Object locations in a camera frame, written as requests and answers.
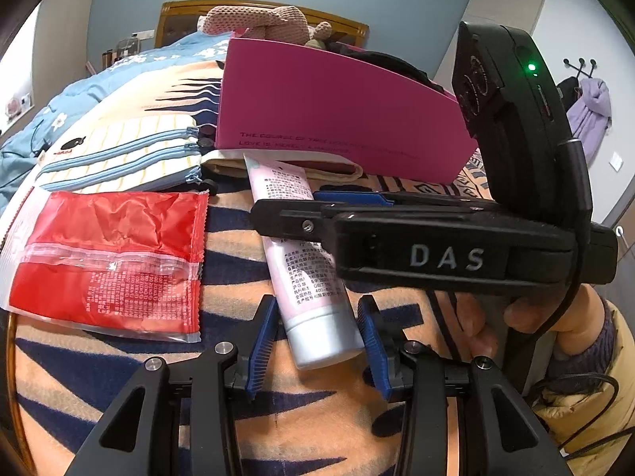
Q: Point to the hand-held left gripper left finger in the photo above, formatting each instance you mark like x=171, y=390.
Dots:
x=263, y=342

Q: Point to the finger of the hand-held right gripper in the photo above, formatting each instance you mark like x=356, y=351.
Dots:
x=287, y=220
x=347, y=198

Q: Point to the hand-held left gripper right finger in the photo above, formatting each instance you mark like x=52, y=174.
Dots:
x=372, y=347

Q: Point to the pink cream tube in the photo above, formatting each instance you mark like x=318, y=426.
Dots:
x=317, y=327

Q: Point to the pink cardboard box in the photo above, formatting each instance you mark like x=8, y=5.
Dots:
x=322, y=109

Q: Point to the person's right forearm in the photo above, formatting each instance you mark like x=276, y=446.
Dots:
x=610, y=406

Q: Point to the person's right hand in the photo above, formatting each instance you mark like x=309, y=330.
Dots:
x=478, y=325

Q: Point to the beige fabric pouch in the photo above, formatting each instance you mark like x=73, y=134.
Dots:
x=327, y=168

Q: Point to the purple garment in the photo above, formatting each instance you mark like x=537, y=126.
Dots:
x=588, y=109

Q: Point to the black coat hooks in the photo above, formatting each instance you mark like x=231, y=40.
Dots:
x=580, y=65

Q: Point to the beige door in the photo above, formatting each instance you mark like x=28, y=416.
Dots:
x=511, y=5

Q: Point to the tiger striped blanket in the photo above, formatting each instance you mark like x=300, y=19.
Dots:
x=149, y=382

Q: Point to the black cloth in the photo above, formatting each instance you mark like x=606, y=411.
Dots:
x=397, y=67

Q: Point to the striped zipper pencil case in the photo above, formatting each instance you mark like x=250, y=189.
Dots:
x=124, y=153

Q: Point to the red snack packet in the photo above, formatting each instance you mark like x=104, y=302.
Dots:
x=109, y=238

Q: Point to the pink knitted stuffed toy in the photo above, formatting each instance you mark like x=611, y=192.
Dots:
x=258, y=22

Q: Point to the wooden headboard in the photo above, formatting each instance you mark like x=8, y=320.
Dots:
x=183, y=15

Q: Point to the glass jar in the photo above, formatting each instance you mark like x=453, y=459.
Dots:
x=126, y=49

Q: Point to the blue flowered quilt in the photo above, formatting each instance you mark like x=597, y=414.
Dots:
x=74, y=89

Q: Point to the white wall switch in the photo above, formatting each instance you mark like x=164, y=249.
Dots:
x=616, y=161

